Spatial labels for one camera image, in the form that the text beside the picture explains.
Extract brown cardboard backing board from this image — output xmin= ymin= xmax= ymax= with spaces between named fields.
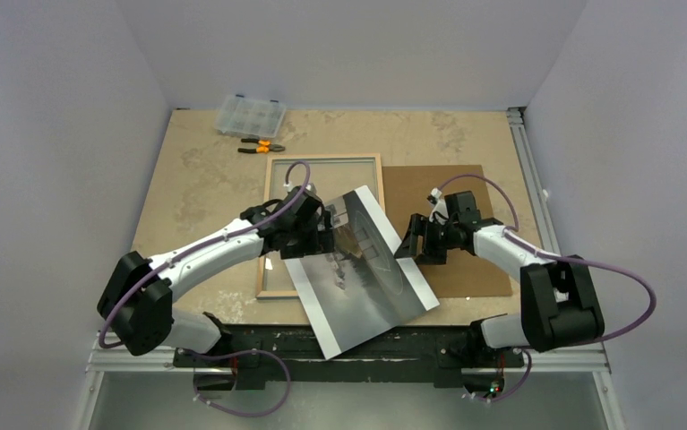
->
xmin=382 ymin=165 xmax=512 ymax=298

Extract blue wooden picture frame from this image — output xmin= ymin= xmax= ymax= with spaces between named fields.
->
xmin=255 ymin=153 xmax=385 ymax=301

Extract grey landscape photo print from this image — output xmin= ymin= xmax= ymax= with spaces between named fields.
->
xmin=285 ymin=185 xmax=439 ymax=359

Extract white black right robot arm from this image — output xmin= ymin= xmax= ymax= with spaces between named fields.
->
xmin=395 ymin=191 xmax=605 ymax=365

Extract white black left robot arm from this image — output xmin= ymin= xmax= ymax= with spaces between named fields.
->
xmin=97 ymin=186 xmax=334 ymax=366

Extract orange black pliers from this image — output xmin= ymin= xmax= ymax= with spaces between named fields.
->
xmin=237 ymin=138 xmax=286 ymax=154

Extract clear plastic organizer box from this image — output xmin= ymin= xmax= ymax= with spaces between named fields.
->
xmin=213 ymin=94 xmax=287 ymax=139

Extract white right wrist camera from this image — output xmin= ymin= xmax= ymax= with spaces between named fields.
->
xmin=427 ymin=188 xmax=448 ymax=225

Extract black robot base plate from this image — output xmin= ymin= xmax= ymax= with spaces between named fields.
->
xmin=174 ymin=324 xmax=525 ymax=396

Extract aluminium front rail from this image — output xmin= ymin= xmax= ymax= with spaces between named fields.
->
xmin=86 ymin=331 xmax=611 ymax=375

